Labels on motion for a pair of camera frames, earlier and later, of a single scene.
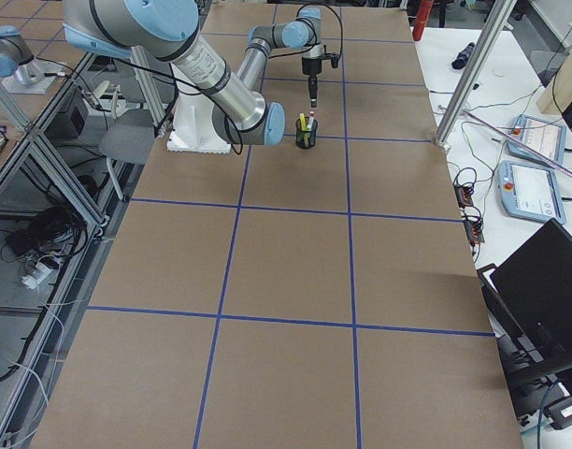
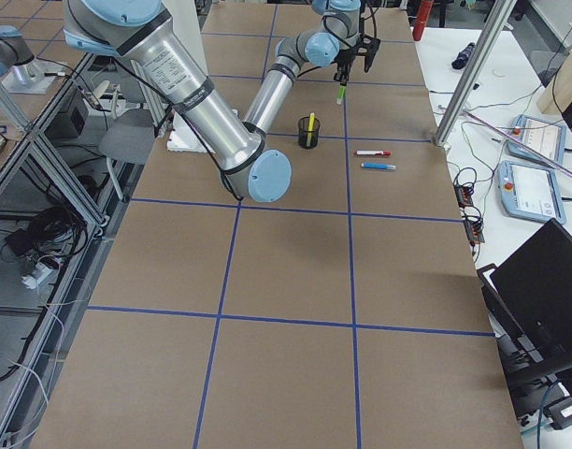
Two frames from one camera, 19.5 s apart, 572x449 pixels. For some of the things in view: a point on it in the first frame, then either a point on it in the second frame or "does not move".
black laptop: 537,296 does not move
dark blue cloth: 461,60 does not move
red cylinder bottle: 421,19 does not move
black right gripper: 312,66 → 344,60
